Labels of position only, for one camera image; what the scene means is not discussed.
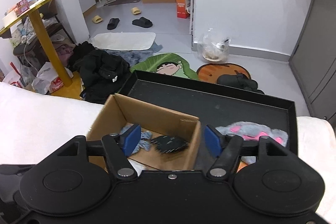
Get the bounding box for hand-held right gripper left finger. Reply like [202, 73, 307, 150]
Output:
[54, 123, 142, 180]

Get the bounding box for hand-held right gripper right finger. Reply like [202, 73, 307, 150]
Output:
[204, 124, 290, 180]

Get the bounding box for blue-grey plush toy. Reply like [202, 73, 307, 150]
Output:
[119, 126, 154, 155]

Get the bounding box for white tissue pack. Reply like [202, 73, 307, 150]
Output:
[127, 158, 147, 172]

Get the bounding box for brown cardboard box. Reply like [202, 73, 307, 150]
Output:
[86, 93, 201, 170]

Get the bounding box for black shallow tray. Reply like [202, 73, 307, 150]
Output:
[115, 70, 298, 172]

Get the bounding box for black dotted plush toy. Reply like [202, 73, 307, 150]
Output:
[151, 135, 188, 155]

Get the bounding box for grey plush with pink ears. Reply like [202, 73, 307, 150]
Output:
[215, 121, 289, 164]

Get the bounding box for black padded shoe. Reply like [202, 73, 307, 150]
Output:
[217, 73, 259, 91]
[244, 87, 265, 95]

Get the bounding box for orange round mat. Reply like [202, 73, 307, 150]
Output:
[197, 63, 252, 83]

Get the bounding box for black clothes pile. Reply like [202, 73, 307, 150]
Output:
[70, 42, 132, 104]

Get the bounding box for green leaf cartoon mat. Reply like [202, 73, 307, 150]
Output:
[130, 53, 199, 81]

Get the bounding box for blue-grey fuzzy rug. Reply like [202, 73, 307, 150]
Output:
[105, 49, 156, 67]

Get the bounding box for clear plastic bag with bowl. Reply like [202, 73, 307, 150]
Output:
[197, 28, 231, 63]

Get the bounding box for white blanket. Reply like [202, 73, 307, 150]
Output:
[0, 82, 336, 214]

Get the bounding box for white bath mat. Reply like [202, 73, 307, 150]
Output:
[91, 32, 156, 52]

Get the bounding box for white and red plastic bags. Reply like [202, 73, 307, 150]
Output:
[3, 62, 74, 94]

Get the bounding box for black slipper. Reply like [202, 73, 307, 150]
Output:
[107, 18, 120, 30]
[132, 17, 153, 28]

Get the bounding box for white narrow rack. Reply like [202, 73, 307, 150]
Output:
[189, 0, 197, 51]

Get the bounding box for round gold side table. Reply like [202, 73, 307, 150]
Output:
[0, 0, 74, 88]

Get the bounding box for orange cardboard box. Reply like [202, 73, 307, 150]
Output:
[176, 0, 191, 18]

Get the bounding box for low dark shelf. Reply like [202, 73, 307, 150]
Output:
[10, 14, 76, 75]

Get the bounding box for brown door mat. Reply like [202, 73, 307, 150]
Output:
[108, 0, 142, 6]

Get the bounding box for grey upright board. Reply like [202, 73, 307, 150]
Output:
[289, 0, 336, 119]

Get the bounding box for small pink boxes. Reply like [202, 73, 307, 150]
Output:
[16, 0, 30, 14]

